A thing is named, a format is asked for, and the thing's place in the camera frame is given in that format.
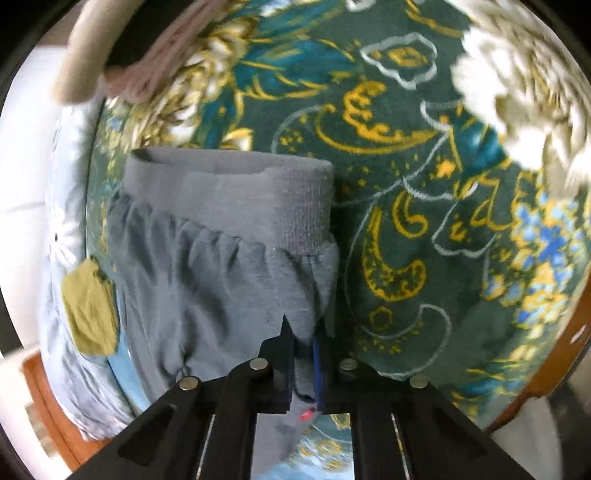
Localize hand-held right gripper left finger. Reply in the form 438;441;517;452
69;316;297;480

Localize light blue printed quilt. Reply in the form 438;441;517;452
38;99;139;441

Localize wooden bed frame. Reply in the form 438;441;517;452
21;314;591;468

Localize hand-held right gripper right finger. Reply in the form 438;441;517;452
312;333;536;480

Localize pink knitted garment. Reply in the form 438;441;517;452
100;0;228;103

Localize green floral printed blanket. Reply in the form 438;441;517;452
85;0;591;480

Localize grey pants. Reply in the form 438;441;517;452
107;148;341;476

